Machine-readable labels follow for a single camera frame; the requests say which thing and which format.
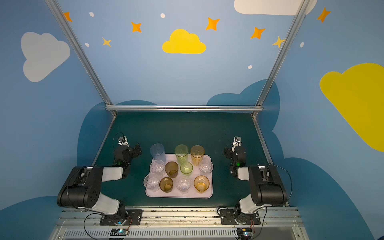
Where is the clear smooth glass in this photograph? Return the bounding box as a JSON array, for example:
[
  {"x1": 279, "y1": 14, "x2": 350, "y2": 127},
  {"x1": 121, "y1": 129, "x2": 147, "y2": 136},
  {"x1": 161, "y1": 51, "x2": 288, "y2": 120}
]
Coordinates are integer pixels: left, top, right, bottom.
[{"x1": 199, "y1": 160, "x2": 214, "y2": 176}]

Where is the frosted blue tall cup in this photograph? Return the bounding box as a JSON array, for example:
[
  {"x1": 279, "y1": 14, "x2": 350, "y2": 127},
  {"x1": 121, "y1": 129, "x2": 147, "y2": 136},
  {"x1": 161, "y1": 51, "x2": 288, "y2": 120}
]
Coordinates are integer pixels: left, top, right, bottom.
[{"x1": 150, "y1": 144, "x2": 167, "y2": 163}]

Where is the clear faceted glass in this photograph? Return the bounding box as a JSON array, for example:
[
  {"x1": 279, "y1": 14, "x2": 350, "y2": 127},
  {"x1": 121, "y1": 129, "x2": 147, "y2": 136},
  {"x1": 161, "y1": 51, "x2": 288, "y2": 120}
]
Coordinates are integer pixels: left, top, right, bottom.
[
  {"x1": 150, "y1": 160, "x2": 166, "y2": 177},
  {"x1": 176, "y1": 177, "x2": 191, "y2": 194},
  {"x1": 144, "y1": 174, "x2": 161, "y2": 192}
]

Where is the tall green yellow glass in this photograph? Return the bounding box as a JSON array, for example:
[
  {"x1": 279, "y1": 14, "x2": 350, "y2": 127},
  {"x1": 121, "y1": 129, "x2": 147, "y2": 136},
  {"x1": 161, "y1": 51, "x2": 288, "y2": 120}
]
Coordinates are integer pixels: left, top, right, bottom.
[{"x1": 190, "y1": 145, "x2": 205, "y2": 166}]

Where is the yellow amber smooth glass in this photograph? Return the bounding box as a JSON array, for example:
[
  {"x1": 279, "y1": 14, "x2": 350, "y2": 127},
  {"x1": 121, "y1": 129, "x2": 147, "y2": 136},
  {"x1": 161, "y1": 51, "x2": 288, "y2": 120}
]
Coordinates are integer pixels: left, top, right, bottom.
[{"x1": 194, "y1": 175, "x2": 210, "y2": 193}]

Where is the dark amber dimpled glass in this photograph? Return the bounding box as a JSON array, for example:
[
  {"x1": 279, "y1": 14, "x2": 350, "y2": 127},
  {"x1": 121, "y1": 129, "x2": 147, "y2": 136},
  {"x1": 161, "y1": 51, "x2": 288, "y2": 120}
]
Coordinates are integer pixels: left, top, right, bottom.
[
  {"x1": 159, "y1": 177, "x2": 174, "y2": 193},
  {"x1": 165, "y1": 161, "x2": 179, "y2": 179}
]

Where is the pale green small glass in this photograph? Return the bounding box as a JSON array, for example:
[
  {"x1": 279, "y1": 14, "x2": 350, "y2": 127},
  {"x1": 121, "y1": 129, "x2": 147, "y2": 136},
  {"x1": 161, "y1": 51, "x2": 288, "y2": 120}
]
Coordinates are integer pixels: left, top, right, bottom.
[{"x1": 180, "y1": 162, "x2": 194, "y2": 176}]

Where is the tall green glass front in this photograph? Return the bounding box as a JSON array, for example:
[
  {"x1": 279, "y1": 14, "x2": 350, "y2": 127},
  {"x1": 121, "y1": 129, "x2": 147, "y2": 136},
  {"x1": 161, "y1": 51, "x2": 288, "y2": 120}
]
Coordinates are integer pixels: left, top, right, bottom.
[{"x1": 175, "y1": 145, "x2": 189, "y2": 164}]

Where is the lilac plastic tray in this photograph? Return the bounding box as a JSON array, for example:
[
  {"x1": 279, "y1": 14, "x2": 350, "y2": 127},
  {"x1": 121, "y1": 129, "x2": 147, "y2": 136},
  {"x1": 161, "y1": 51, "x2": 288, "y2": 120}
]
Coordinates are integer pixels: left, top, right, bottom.
[{"x1": 145, "y1": 166, "x2": 213, "y2": 199}]

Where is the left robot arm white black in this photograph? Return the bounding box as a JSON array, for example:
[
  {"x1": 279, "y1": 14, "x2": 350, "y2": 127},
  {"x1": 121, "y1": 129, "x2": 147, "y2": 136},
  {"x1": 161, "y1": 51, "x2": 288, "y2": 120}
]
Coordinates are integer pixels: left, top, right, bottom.
[{"x1": 57, "y1": 144, "x2": 143, "y2": 226}]

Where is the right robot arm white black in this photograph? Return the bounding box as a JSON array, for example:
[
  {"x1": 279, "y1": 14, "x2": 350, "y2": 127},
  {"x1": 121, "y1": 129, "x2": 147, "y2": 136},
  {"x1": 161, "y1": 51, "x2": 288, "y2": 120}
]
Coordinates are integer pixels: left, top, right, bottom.
[{"x1": 224, "y1": 145, "x2": 289, "y2": 225}]

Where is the right green circuit board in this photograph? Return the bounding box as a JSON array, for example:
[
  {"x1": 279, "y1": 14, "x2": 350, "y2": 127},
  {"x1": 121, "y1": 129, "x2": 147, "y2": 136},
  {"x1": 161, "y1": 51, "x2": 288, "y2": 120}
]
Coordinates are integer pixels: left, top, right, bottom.
[{"x1": 236, "y1": 228, "x2": 254, "y2": 240}]

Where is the green circuit board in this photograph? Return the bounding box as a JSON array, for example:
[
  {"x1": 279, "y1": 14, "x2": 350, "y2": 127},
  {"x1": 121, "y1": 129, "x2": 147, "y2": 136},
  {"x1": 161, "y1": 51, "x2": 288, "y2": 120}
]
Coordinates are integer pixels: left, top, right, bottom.
[
  {"x1": 236, "y1": 228, "x2": 254, "y2": 240},
  {"x1": 110, "y1": 229, "x2": 129, "y2": 237}
]

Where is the left green circuit board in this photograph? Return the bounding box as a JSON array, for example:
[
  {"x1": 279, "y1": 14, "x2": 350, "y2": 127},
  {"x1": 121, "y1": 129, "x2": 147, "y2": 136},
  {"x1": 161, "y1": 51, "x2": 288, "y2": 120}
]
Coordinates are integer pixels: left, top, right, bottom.
[{"x1": 110, "y1": 229, "x2": 129, "y2": 237}]

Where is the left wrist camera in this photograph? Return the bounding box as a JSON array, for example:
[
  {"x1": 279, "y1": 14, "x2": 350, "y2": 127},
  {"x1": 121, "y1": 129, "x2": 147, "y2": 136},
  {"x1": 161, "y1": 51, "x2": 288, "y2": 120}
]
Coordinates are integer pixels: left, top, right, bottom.
[{"x1": 118, "y1": 136, "x2": 129, "y2": 147}]

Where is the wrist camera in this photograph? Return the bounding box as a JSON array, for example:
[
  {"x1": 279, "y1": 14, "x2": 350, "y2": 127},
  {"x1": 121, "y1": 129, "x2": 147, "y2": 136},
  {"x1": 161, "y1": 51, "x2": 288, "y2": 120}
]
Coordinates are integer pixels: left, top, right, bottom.
[
  {"x1": 231, "y1": 136, "x2": 242, "y2": 152},
  {"x1": 118, "y1": 136, "x2": 129, "y2": 147}
]

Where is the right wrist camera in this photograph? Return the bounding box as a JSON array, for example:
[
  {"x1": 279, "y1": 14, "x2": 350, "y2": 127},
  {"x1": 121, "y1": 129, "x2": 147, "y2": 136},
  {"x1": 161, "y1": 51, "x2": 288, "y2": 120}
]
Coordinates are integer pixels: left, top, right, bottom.
[{"x1": 231, "y1": 136, "x2": 242, "y2": 152}]

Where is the aluminium frame horizontal bar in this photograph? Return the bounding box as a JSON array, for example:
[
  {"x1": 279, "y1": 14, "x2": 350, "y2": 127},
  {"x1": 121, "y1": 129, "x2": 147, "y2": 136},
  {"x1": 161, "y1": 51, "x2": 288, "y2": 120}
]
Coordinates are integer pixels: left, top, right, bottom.
[{"x1": 106, "y1": 105, "x2": 263, "y2": 112}]

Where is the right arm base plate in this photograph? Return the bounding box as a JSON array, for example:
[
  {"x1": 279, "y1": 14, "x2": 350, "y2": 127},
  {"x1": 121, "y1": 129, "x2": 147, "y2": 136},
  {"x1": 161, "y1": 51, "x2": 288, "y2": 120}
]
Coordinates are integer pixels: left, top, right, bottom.
[{"x1": 218, "y1": 209, "x2": 261, "y2": 225}]

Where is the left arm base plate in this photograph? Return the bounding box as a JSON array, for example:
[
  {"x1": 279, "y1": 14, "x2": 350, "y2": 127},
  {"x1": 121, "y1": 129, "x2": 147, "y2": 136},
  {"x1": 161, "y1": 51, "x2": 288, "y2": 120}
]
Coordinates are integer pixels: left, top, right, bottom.
[{"x1": 100, "y1": 209, "x2": 143, "y2": 226}]

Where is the aluminium rail front base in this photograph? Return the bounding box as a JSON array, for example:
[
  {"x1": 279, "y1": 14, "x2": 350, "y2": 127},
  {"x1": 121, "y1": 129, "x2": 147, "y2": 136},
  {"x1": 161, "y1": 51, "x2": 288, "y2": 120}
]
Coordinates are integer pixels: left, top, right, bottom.
[{"x1": 50, "y1": 207, "x2": 309, "y2": 240}]

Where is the aluminium frame left post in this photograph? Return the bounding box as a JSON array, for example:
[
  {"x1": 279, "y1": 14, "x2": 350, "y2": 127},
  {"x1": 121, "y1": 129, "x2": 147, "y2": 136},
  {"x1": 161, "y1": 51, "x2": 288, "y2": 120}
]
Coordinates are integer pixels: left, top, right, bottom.
[{"x1": 45, "y1": 0, "x2": 113, "y2": 107}]

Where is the aluminium frame post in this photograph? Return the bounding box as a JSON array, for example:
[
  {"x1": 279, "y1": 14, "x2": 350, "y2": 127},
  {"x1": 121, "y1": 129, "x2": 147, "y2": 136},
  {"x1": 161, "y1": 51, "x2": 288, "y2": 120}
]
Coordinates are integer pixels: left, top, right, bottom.
[
  {"x1": 45, "y1": 0, "x2": 113, "y2": 107},
  {"x1": 252, "y1": 0, "x2": 311, "y2": 120}
]

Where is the aluminium frame right post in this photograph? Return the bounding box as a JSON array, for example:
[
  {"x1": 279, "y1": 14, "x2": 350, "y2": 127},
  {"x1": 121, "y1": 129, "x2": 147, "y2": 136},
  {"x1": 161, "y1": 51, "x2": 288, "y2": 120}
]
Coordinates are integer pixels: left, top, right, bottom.
[{"x1": 252, "y1": 0, "x2": 311, "y2": 120}]

